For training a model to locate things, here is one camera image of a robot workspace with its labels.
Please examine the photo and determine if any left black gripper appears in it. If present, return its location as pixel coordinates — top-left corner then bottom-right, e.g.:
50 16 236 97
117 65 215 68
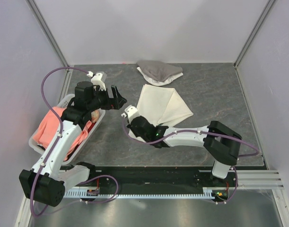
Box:
88 86 126 112

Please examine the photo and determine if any white cloth napkin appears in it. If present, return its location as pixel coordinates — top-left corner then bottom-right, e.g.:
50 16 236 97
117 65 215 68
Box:
128 83 194 140

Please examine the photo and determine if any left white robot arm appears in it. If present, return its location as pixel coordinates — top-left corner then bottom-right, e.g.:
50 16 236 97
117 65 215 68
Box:
19 81 127 207

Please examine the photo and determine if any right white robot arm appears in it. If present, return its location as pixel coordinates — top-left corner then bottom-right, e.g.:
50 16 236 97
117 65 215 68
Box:
127 116 242 186

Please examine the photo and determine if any red item in basket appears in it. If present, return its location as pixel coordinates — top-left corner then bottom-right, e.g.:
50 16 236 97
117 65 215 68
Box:
91 110 100 123

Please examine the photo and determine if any grey folded cloth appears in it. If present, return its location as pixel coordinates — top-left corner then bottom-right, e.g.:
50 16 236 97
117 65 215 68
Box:
137 60 183 82

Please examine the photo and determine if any white folded cloth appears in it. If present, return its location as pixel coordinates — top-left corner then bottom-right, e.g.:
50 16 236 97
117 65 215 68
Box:
137 67 184 86

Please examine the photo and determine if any white plastic basket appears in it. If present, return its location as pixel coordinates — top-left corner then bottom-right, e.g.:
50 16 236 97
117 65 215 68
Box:
29 94 105 165

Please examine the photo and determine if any pink cloth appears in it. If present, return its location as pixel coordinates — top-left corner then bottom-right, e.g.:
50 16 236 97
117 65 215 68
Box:
33 110 94 161

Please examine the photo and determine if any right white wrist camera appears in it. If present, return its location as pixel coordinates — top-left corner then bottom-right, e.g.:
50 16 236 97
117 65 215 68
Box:
121 105 140 121

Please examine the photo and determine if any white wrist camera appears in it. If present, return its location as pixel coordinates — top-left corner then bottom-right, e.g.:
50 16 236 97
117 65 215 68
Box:
87 71 107 91
121 105 140 121

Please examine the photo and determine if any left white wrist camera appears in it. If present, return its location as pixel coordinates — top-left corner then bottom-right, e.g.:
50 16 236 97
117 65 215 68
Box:
87 71 107 91

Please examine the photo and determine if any left aluminium frame post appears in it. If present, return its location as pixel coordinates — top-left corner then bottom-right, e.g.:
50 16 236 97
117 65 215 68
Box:
25 0 71 70

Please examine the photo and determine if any aluminium frame post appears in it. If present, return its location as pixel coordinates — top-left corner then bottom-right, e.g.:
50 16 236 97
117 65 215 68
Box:
233 0 277 69
25 0 71 70

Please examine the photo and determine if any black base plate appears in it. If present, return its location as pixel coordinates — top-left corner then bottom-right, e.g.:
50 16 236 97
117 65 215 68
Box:
70 165 237 195

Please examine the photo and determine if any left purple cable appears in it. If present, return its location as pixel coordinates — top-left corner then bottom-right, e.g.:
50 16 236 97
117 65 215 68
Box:
30 66 94 217

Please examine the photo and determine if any purple cable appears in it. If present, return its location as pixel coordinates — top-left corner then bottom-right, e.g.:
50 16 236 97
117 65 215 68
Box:
30 66 94 217
122 114 261 166

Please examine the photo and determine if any white cable duct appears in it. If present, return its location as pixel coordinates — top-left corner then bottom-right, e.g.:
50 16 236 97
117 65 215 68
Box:
64 187 225 199

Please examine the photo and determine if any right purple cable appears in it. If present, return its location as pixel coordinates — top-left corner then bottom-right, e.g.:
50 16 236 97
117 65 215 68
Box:
122 114 261 166

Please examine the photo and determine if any right aluminium frame post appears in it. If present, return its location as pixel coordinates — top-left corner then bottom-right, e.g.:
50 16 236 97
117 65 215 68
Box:
233 0 277 69

